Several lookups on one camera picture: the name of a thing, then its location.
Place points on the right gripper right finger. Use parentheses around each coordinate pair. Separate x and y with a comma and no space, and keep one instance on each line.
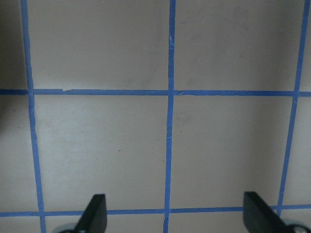
(258,217)

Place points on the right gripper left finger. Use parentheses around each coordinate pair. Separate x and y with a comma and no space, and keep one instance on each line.
(94,218)

